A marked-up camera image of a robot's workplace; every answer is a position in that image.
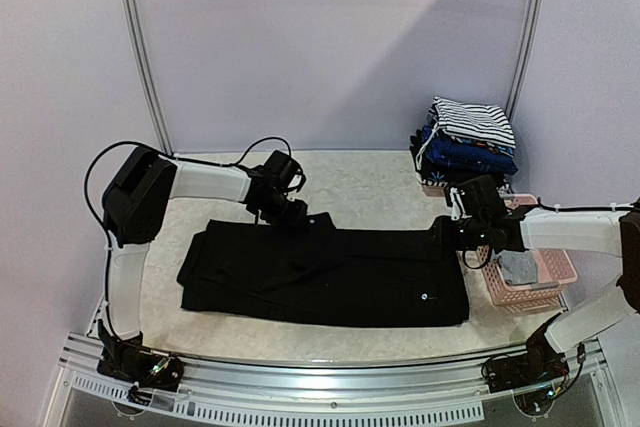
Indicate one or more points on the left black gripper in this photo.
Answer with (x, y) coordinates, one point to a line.
(296, 218)

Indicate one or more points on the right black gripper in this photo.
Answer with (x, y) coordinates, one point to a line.
(439, 233)

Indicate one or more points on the black white striped shirt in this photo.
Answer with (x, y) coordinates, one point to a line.
(477, 122)

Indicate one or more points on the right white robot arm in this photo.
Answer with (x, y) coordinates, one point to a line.
(601, 243)

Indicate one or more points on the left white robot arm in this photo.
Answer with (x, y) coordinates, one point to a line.
(135, 202)

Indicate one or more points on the pink plastic laundry basket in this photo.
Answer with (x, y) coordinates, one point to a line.
(556, 272)

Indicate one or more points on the grey garment in basket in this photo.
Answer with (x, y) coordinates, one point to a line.
(518, 268)

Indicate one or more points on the black printed folded garment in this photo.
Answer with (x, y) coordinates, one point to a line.
(434, 176)

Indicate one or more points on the blue orange patterned shorts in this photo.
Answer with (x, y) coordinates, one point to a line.
(495, 147)

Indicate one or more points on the dark blue folded garment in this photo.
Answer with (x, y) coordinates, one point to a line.
(446, 152)

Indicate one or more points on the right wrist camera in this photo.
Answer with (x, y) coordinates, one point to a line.
(454, 201)

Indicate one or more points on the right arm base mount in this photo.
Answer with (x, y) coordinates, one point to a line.
(540, 363)

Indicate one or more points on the aluminium front rail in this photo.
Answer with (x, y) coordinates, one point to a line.
(448, 391)

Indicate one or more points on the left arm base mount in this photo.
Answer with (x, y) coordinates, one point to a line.
(130, 361)

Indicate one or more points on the right aluminium corner post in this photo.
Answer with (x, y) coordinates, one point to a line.
(531, 17)

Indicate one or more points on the aluminium corner post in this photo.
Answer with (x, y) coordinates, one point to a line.
(531, 17)
(143, 65)

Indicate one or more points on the left aluminium corner post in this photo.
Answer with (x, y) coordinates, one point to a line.
(143, 65)

